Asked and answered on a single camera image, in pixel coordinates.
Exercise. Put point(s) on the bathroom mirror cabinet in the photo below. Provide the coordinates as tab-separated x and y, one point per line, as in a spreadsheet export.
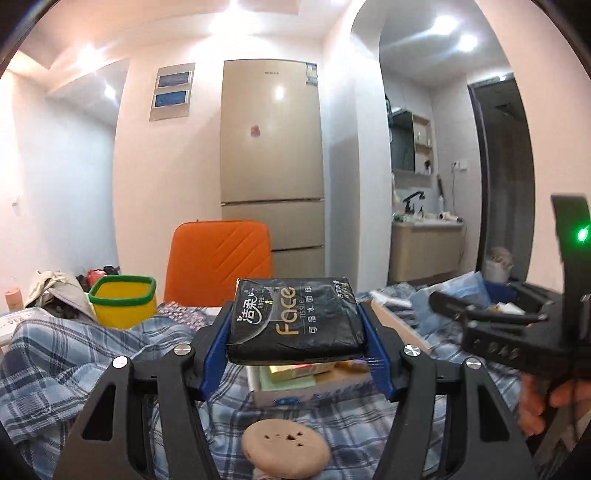
406	143

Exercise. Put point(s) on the blue plaid shirt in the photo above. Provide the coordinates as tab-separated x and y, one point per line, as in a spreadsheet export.
69	364

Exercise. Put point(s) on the shallow cardboard box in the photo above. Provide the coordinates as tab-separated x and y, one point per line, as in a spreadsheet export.
314	396

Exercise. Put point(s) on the orange chair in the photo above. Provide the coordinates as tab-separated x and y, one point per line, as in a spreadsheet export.
212	263

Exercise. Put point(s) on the white wall socket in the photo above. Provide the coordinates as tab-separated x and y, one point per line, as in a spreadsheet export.
460	165

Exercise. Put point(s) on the pink cup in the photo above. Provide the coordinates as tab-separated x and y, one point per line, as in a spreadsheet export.
14	300

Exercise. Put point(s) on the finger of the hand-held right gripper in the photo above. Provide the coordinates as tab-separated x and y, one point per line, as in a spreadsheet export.
461	305
501	291

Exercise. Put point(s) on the person's right hand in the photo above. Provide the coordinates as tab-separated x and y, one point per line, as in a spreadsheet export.
532	406

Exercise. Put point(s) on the white printed packet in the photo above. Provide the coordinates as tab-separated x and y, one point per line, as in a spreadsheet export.
18	323

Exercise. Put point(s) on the wooden vanity cabinet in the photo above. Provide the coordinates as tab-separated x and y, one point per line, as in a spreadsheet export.
425	251

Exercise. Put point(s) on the beige round device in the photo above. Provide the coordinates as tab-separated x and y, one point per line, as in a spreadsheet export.
286	447

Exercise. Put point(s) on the red patterned cloth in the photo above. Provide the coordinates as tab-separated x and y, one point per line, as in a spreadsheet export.
184	314

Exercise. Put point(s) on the yellow bin with green rim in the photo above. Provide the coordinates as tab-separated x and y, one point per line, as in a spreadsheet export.
122	307

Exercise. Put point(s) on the black tissue packet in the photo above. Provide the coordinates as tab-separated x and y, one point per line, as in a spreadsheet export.
295	318

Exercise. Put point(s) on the fridge label sticker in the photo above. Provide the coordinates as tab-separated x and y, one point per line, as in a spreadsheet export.
312	74

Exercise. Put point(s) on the black faucet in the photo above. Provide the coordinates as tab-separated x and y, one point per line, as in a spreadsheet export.
411	201

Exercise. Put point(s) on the beige refrigerator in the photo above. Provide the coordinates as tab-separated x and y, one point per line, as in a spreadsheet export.
272	161

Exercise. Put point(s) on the grey cloth pile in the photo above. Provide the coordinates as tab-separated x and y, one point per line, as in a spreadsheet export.
499	261

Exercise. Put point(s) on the beige cloth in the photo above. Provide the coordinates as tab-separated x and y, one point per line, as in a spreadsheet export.
53	286

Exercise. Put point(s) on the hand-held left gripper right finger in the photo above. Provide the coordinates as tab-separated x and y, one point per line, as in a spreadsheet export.
381	364

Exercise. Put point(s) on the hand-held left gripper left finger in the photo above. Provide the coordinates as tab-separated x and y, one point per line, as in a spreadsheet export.
214	364

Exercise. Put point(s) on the blue tissue packet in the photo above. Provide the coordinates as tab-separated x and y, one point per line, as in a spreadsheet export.
471	288

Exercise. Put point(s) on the dark door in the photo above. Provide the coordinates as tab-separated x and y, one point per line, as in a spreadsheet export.
503	184

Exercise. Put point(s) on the white hair dryer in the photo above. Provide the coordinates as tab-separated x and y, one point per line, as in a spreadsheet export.
448	216

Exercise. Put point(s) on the pink fridge magnet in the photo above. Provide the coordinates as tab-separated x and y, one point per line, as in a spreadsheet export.
255	130

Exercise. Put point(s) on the round ceiling light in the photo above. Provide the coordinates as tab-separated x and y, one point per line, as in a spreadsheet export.
445	23
466	42

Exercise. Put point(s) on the grey wall panel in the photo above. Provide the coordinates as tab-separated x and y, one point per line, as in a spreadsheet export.
171	92

